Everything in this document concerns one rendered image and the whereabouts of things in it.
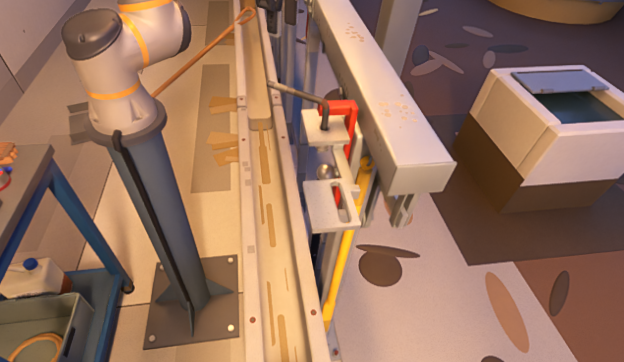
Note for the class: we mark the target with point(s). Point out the white plastic jug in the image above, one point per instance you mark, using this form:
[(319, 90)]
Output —
[(32, 278)]

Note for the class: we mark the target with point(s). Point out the grey storage bin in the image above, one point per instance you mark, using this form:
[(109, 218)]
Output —
[(38, 322)]

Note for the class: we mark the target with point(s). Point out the steel ball knob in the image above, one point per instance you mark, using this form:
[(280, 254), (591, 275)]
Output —
[(326, 172)]

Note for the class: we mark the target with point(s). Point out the blue trolley cart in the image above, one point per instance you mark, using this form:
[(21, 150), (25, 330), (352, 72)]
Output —
[(45, 226)]

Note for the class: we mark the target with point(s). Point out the red keeper bracket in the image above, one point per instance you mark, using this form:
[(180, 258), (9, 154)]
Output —
[(346, 126)]

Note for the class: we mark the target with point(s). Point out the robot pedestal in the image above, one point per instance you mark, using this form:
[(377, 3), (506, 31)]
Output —
[(161, 221)]

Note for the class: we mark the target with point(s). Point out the cream and brown water trough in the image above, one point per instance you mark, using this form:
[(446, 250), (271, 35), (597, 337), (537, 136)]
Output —
[(543, 136)]

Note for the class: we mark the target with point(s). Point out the grey headlock frame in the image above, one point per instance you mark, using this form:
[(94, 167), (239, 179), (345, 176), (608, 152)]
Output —
[(377, 95)]

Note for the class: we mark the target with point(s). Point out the grey gang lever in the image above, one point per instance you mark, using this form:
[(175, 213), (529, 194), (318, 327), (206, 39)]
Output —
[(301, 95)]

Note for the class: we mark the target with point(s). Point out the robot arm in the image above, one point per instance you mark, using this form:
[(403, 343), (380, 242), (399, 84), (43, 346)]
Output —
[(122, 60)]

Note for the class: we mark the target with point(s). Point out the yellow yoke bar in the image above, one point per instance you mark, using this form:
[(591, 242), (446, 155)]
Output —
[(346, 246)]

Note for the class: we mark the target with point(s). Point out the grey support post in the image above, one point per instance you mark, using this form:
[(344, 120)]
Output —
[(398, 30)]

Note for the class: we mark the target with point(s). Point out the wooden brush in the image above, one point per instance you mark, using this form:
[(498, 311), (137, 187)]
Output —
[(1, 153)]

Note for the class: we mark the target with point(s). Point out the tan round feeder tub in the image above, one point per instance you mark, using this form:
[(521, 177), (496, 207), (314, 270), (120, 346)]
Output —
[(558, 9)]

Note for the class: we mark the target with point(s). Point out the cream feed curb rail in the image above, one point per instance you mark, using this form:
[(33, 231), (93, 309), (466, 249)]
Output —
[(272, 211)]

